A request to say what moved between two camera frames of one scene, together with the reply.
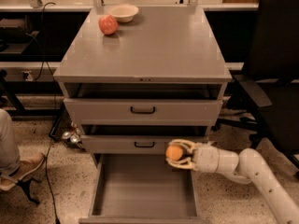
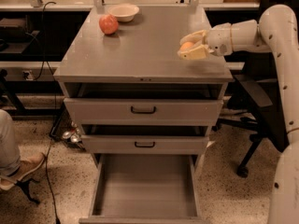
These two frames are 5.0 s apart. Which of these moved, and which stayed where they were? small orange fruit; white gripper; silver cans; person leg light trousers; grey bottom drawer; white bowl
Moved: small orange fruit; white gripper
Stayed: silver cans; person leg light trousers; grey bottom drawer; white bowl
